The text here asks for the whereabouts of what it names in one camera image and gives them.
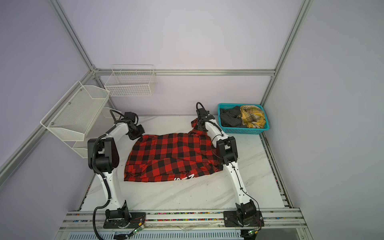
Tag red black plaid shirt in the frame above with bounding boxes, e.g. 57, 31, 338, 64
124, 120, 224, 183

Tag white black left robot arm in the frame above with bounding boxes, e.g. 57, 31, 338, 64
88, 120, 145, 222

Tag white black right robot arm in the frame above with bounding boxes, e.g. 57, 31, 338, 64
191, 115, 263, 227

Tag dark grey shirt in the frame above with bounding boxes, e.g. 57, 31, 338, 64
220, 106, 245, 128

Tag white mesh lower shelf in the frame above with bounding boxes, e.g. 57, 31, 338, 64
71, 107, 122, 159

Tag teal plastic basket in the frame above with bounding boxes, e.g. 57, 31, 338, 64
218, 103, 270, 135

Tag yellow plaid shirt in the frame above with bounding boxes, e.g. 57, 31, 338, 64
240, 105, 267, 129

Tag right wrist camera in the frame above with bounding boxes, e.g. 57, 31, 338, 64
196, 108, 209, 119

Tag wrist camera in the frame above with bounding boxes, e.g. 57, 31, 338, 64
124, 112, 139, 123
196, 108, 209, 119

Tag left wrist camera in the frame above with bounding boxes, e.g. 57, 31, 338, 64
124, 112, 139, 123

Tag white wire basket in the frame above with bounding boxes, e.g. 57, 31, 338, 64
105, 65, 157, 97

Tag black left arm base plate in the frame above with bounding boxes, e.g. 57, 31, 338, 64
103, 212, 146, 229

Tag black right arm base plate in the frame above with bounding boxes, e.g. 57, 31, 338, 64
223, 211, 265, 228

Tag aluminium mounting rail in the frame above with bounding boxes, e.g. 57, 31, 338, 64
59, 208, 308, 232

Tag aluminium frame profile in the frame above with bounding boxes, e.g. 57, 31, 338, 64
1, 1, 313, 189

